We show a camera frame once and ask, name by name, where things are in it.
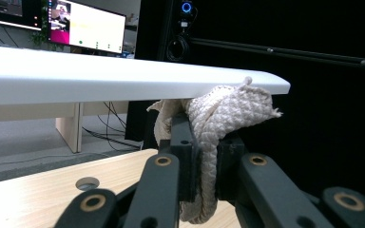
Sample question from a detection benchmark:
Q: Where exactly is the computer monitor with white window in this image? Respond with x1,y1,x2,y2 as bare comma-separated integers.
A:
47,0,127,55

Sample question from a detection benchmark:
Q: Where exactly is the green plant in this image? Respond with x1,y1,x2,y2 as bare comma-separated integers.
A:
29,18,51,49

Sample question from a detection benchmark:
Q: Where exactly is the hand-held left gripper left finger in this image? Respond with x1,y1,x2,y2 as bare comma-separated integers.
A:
158,113,202,203

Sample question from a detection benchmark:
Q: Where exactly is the light wooden desk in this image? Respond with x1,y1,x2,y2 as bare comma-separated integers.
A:
0,101,129,154

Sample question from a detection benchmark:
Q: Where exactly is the white desk lamp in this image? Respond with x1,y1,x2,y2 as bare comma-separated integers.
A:
0,44,292,106

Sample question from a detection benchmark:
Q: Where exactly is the black metal rail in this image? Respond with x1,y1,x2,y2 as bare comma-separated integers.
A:
189,37,365,71

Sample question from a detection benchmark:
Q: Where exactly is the white knitted cloth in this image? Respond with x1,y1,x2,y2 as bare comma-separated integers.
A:
146,75,283,225

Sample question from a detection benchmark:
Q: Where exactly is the black curtain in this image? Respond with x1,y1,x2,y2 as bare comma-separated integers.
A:
125,0,365,203

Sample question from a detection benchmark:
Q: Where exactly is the black camera with blue ring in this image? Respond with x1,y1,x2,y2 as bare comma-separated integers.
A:
179,0,195,30

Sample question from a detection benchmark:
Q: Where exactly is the coiled black cable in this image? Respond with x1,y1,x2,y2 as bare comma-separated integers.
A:
165,33,191,63

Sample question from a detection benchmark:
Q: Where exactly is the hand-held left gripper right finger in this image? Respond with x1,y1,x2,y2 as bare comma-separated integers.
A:
216,134,248,202

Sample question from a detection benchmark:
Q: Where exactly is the computer monitor with dark screen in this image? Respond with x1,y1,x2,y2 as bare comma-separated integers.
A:
0,0,43,31

